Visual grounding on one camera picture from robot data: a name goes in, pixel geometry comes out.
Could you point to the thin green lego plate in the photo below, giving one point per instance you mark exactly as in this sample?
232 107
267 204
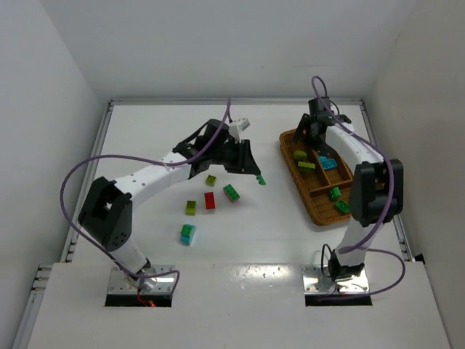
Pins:
260 179

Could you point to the lime lego with green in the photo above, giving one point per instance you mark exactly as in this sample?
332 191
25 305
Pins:
300 156

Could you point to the green rounded lego brick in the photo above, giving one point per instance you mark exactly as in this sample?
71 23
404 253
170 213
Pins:
334 193

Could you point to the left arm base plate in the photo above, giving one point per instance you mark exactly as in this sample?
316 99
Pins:
121 284

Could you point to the green lego on red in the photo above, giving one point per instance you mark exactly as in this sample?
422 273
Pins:
231 193

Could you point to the cyan lego brick stack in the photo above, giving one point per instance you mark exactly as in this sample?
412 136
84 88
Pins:
329 164

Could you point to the red lego brick centre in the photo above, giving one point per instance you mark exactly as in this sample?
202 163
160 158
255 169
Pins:
209 200

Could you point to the wicker divided basket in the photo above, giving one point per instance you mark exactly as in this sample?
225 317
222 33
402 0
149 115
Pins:
313 187

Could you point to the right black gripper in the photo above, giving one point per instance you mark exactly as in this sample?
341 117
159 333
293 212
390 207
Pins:
308 126

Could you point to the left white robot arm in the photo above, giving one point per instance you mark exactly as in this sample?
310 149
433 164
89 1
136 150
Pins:
109 205

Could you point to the dark green lego brick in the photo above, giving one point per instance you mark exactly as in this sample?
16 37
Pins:
342 206

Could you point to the lime lego brick stack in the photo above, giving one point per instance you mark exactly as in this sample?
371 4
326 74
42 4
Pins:
305 166

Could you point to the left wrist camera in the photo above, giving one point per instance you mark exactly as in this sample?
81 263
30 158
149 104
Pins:
237 127

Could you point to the lime lego brick left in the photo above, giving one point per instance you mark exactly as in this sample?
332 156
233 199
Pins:
190 208

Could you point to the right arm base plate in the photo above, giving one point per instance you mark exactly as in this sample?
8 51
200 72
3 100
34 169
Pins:
316 284

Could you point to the small lime lego brick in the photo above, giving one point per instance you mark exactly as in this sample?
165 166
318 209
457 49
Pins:
211 180

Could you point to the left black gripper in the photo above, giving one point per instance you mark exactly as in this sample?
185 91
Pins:
236 153

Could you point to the green on cyan lego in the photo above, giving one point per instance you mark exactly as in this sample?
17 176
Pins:
187 234

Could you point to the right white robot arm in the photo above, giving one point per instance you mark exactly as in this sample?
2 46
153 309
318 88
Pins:
376 193

